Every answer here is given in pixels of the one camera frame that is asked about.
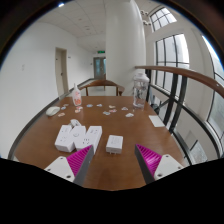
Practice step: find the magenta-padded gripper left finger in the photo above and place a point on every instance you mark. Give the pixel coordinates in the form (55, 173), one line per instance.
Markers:
(78, 161)

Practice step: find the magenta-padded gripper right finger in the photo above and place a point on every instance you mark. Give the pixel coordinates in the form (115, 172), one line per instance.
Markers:
(153, 161)

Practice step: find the white charger block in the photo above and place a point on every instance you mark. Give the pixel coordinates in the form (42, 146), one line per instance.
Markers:
(114, 144)

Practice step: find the white paper card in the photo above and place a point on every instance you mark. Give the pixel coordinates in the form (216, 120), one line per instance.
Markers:
(156, 121)

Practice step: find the small colourful sticker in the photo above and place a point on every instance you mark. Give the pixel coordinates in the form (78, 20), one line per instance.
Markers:
(66, 105)
(99, 105)
(61, 114)
(77, 110)
(112, 106)
(80, 107)
(106, 113)
(124, 108)
(63, 108)
(89, 105)
(113, 110)
(129, 115)

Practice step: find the white computer mouse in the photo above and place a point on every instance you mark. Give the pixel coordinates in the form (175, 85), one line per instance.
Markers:
(52, 111)

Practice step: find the white orange-labelled pump bottle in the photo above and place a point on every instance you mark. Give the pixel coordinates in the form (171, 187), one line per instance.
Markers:
(77, 98)

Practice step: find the wooden chair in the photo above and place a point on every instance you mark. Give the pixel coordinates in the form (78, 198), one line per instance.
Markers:
(101, 82)

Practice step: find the large curved window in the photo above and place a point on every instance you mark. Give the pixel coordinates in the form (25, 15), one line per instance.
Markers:
(218, 106)

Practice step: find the white side door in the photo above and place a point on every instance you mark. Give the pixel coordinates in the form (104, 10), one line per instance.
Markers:
(61, 71)

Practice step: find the wood-topped black railing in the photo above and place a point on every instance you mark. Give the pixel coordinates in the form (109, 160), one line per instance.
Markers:
(180, 71)

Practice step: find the glazed double door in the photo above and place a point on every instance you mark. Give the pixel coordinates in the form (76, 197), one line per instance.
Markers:
(99, 67)

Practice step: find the tall black-framed window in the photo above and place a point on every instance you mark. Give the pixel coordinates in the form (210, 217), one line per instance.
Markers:
(171, 56)

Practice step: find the green exit sign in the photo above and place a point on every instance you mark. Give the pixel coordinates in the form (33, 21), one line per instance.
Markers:
(101, 52)

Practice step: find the small high window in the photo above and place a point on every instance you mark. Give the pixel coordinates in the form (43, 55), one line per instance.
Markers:
(163, 19)

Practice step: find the round ceiling light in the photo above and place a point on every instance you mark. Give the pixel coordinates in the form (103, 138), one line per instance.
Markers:
(61, 4)

